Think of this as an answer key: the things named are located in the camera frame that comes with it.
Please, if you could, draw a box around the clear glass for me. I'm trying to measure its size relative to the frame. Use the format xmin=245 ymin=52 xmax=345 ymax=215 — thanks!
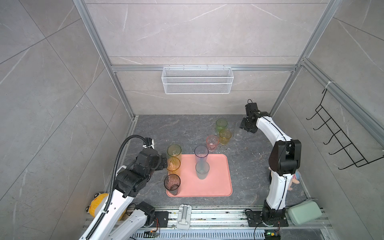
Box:
xmin=234 ymin=121 xmax=245 ymax=141

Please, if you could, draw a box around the tall yellow glass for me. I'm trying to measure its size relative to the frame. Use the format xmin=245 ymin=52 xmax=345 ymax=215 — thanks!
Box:
xmin=167 ymin=157 xmax=181 ymax=176

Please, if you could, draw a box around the short yellow glass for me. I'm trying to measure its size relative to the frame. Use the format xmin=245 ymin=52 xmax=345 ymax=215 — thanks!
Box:
xmin=219 ymin=129 xmax=232 ymax=145

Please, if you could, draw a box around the tall green glass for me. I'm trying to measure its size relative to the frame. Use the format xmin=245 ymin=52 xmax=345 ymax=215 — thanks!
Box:
xmin=167 ymin=144 xmax=182 ymax=161

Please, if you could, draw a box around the tall dark grey glass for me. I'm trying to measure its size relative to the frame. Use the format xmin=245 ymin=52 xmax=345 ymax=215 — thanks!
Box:
xmin=164 ymin=174 xmax=181 ymax=196

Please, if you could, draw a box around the pink glass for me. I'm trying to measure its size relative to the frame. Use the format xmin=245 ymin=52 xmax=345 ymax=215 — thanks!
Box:
xmin=206 ymin=135 xmax=219 ymax=152

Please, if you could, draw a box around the tall blue glass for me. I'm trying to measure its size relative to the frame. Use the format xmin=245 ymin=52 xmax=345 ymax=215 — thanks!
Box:
xmin=194 ymin=146 xmax=209 ymax=163

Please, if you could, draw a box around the teal dimpled glass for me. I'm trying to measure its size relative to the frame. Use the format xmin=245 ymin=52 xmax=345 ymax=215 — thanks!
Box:
xmin=196 ymin=161 xmax=210 ymax=180

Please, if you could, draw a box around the pink tray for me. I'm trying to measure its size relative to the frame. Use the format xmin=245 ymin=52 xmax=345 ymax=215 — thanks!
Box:
xmin=166 ymin=154 xmax=233 ymax=198

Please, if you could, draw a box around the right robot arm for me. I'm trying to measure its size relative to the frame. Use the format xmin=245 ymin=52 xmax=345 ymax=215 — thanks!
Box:
xmin=240 ymin=99 xmax=302 ymax=226

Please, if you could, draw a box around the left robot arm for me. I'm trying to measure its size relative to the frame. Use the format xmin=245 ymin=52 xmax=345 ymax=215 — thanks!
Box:
xmin=80 ymin=135 xmax=168 ymax=240

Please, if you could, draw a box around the short green glass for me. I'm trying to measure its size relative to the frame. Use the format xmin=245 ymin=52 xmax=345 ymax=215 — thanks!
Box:
xmin=216 ymin=118 xmax=228 ymax=133

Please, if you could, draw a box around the yellow plush toy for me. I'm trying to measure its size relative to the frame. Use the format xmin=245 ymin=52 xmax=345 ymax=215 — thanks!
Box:
xmin=86 ymin=193 xmax=109 ymax=218

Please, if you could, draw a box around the doll plush toy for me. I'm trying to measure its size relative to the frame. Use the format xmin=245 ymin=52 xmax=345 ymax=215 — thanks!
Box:
xmin=288 ymin=170 xmax=301 ymax=191

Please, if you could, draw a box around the mint green box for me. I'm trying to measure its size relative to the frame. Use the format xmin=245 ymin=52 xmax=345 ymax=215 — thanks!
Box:
xmin=288 ymin=201 xmax=322 ymax=225

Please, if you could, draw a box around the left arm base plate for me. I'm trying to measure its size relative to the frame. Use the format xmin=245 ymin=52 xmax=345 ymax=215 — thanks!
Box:
xmin=150 ymin=211 xmax=169 ymax=228

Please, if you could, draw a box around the white clamp on rail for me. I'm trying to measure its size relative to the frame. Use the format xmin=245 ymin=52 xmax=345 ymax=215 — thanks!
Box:
xmin=177 ymin=204 xmax=192 ymax=230

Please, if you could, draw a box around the white wire basket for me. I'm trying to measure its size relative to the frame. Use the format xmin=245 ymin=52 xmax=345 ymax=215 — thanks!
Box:
xmin=162 ymin=67 xmax=234 ymax=95

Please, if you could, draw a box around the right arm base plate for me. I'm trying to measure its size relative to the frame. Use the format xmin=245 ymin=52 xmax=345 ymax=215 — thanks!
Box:
xmin=245 ymin=209 xmax=289 ymax=228

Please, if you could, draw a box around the black wall hook rack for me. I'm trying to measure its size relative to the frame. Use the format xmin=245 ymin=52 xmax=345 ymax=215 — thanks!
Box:
xmin=306 ymin=89 xmax=384 ymax=170

